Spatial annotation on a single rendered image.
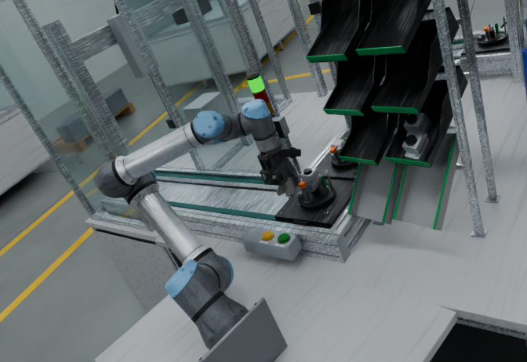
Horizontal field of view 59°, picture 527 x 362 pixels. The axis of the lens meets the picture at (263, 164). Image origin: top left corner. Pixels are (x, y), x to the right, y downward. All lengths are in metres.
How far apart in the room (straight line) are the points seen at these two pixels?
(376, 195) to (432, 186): 0.18
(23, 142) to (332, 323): 5.74
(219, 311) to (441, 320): 0.58
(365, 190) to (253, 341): 0.58
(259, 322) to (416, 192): 0.59
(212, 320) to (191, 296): 0.09
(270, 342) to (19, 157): 5.64
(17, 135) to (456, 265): 5.91
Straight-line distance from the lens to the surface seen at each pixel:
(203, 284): 1.36
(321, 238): 1.53
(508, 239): 1.54
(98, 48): 2.34
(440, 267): 1.48
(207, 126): 1.29
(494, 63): 2.52
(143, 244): 2.31
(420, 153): 1.29
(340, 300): 1.46
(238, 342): 1.26
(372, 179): 1.50
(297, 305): 1.49
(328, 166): 1.86
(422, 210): 1.42
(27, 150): 6.75
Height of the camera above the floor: 1.89
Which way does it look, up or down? 26 degrees down
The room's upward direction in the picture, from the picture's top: 23 degrees counter-clockwise
